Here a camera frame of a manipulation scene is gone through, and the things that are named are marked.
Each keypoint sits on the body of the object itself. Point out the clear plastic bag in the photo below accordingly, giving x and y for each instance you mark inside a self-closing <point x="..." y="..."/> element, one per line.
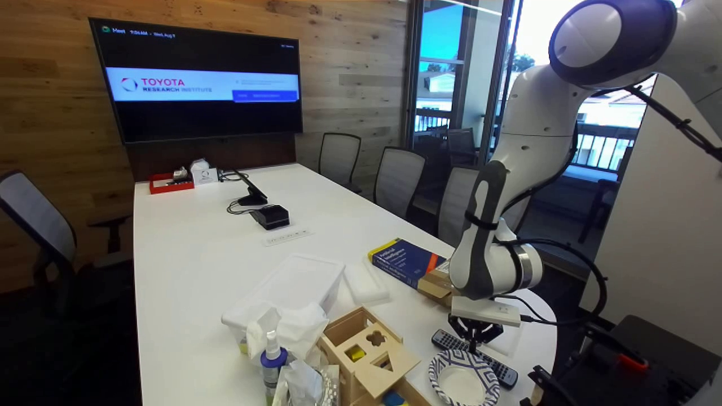
<point x="300" y="384"/>

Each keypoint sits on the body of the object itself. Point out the red tray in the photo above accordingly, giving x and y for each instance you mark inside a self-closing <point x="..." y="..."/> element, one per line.
<point x="164" y="182"/>

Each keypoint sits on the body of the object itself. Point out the grey office chair near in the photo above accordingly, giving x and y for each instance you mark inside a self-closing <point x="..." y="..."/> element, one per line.
<point x="457" y="196"/>

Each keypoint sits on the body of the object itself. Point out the blue cap spray bottle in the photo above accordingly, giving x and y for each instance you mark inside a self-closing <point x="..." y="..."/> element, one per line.
<point x="272" y="359"/>

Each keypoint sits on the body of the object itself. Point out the wooden shape sorter box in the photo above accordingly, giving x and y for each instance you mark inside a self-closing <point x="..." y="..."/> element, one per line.
<point x="373" y="361"/>

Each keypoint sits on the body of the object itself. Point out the black remote control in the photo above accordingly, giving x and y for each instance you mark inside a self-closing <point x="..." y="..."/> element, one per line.
<point x="447" y="340"/>

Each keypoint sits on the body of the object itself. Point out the white tissue box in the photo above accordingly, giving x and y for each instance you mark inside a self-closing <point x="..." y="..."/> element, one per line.
<point x="203" y="171"/>

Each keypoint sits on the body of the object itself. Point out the brown cardboard package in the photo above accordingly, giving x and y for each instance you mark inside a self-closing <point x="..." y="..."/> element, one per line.
<point x="436" y="286"/>

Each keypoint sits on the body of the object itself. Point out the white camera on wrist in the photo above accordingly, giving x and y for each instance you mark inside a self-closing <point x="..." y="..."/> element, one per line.
<point x="483" y="311"/>

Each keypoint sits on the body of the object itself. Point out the grey office chair far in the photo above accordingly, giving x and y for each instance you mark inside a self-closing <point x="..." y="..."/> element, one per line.
<point x="340" y="156"/>

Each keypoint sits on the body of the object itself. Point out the wall mounted television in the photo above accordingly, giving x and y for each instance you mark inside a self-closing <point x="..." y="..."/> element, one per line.
<point x="194" y="83"/>

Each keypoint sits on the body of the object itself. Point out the grey office chair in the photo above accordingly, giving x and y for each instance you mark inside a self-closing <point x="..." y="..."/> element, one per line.
<point x="340" y="156"/>
<point x="57" y="242"/>
<point x="457" y="196"/>
<point x="397" y="179"/>

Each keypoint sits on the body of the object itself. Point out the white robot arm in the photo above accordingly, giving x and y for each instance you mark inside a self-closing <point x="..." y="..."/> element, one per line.
<point x="665" y="235"/>

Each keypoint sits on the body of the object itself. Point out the black table cable hub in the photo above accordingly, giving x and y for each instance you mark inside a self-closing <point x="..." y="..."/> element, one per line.
<point x="252" y="200"/>

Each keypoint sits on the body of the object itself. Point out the grey office chair middle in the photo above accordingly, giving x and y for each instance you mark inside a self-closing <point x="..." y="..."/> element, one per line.
<point x="397" y="179"/>

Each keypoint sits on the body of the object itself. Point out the blue hardcover book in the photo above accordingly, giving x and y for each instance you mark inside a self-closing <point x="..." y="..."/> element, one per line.
<point x="405" y="259"/>

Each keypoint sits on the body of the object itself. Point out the black red clamp stand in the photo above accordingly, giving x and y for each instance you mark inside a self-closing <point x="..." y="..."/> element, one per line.
<point x="632" y="363"/>

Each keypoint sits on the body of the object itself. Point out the black conference speaker box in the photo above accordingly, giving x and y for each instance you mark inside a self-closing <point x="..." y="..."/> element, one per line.
<point x="272" y="216"/>

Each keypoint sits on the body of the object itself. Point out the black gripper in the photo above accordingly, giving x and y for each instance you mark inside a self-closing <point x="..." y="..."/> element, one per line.
<point x="474" y="331"/>

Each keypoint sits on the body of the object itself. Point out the grey office chair left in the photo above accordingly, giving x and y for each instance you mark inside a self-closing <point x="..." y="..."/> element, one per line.
<point x="57" y="242"/>

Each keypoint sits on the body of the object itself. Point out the blue patterned white bowl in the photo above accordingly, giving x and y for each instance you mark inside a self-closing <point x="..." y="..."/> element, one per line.
<point x="464" y="380"/>

